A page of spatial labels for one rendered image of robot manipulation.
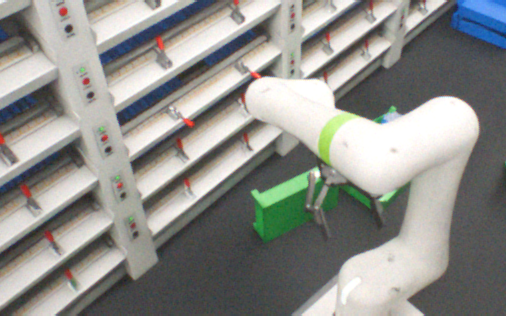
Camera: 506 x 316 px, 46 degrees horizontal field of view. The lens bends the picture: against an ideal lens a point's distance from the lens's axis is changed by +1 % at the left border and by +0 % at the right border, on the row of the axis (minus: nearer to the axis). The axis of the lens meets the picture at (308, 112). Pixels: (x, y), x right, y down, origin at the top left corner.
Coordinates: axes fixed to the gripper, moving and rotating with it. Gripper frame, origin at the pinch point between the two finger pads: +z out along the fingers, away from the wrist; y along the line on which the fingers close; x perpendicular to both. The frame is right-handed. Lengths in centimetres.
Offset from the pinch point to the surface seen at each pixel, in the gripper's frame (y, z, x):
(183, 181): -27, -44, 62
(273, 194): -1, -31, 52
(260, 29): 1, -77, 25
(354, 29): 47, -90, 47
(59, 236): -64, -26, 43
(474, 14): 121, -107, 66
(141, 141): -41, -43, 27
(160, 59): -34, -56, 7
